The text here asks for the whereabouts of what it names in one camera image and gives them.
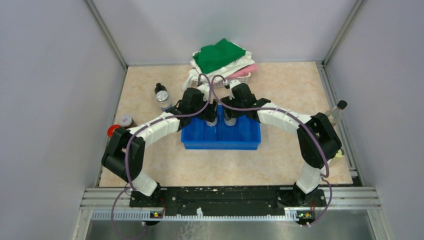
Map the black-capped squeeze bottle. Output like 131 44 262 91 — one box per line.
205 118 218 127
224 118 237 127

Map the blue plastic divided tray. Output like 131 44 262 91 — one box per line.
180 105 261 150

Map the silver-lidded clear shaker bottle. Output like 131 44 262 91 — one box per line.
156 90 173 112

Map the tall dark sauce bottle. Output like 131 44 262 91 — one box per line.
325 100 348 127

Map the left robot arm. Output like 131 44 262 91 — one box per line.
101 84 217 207

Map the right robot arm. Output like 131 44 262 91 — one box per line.
220 80 342 206

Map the pink folded cloth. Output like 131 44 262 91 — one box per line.
226 63 259 80

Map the white plastic basket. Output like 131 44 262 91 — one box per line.
209 73 252 88

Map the white folded cloth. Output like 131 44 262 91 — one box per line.
181 50 256 91

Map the green folded cloth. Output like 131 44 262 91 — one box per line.
192 38 246 74

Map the small black cap bottle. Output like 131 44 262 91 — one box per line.
154 82 168 95

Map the white-lidded brown spice jar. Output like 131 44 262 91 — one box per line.
118 114 136 129

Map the red-lidded jar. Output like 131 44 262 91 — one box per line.
107 124 121 138

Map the yellow-lidded beige jar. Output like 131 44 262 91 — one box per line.
333 149 345 159

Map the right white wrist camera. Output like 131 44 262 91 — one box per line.
224 79 242 100

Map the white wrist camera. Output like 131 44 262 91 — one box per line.
224 79 242 100
197 83 210 102

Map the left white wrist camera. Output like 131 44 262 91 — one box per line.
197 83 210 102

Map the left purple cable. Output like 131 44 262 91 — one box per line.
110 73 213 240

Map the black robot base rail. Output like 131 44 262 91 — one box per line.
81 185 382 222

